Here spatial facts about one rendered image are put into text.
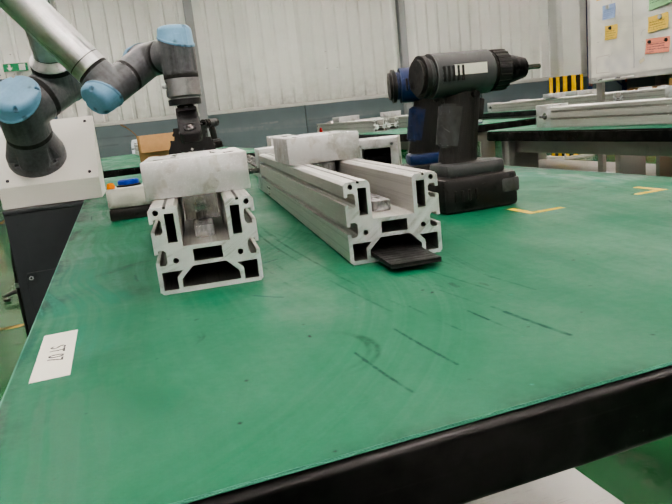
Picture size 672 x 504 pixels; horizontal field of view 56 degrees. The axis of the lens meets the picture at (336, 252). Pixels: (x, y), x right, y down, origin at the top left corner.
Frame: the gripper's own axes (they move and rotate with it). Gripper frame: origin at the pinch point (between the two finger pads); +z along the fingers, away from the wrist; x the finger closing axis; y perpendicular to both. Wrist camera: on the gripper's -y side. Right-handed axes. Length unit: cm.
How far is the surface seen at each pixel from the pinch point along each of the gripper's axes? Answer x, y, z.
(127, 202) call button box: 13.4, -20.3, -1.1
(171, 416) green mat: 4, -112, 2
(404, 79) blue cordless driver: -37, -39, -18
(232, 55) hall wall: -102, 1107, -138
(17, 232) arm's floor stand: 48, 33, 8
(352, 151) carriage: -23, -52, -8
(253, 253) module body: -4, -84, -1
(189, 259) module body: 2, -84, -1
